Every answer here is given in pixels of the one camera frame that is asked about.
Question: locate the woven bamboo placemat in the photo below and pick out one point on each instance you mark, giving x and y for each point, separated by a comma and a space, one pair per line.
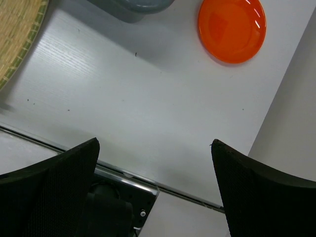
20, 22

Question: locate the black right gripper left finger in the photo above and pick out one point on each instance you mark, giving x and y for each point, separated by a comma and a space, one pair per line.
46, 199

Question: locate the aluminium table edge rail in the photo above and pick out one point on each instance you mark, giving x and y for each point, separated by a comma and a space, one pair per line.
23, 150

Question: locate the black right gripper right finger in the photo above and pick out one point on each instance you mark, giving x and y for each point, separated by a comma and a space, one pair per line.
260, 201

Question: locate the grey plastic bin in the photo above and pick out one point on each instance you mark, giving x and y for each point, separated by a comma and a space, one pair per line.
132, 11

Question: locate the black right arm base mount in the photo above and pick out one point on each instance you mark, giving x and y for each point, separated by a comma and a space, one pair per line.
116, 206

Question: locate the orange plastic plate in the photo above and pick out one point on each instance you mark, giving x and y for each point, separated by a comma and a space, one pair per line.
232, 31

